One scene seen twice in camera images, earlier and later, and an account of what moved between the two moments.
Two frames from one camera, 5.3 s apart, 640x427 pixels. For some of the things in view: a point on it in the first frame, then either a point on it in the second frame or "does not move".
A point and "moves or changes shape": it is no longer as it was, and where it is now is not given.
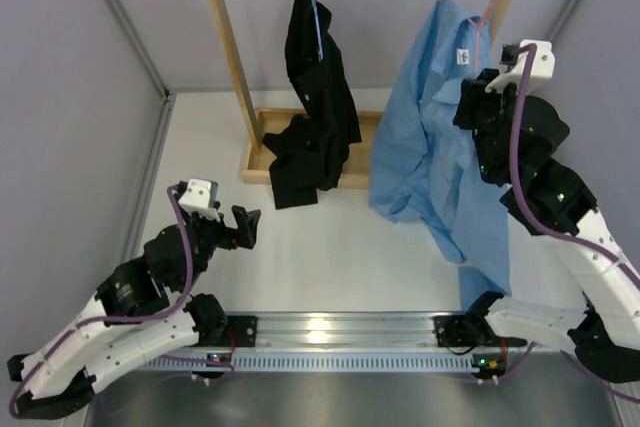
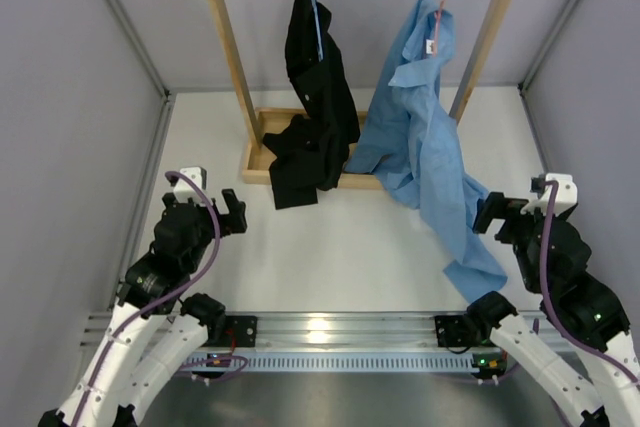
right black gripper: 475,96 -> 496,206
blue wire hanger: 315,14 does not move
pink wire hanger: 479,23 -> 442,0
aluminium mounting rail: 362,331 does not move
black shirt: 307,154 does not move
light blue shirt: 428,173 moves or changes shape
